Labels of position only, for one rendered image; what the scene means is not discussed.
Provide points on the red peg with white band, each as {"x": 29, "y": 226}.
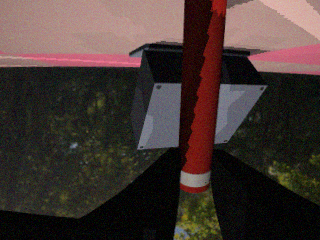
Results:
{"x": 203, "y": 39}

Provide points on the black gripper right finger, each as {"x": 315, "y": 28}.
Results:
{"x": 252, "y": 206}

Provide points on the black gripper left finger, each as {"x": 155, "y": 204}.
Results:
{"x": 145, "y": 210}

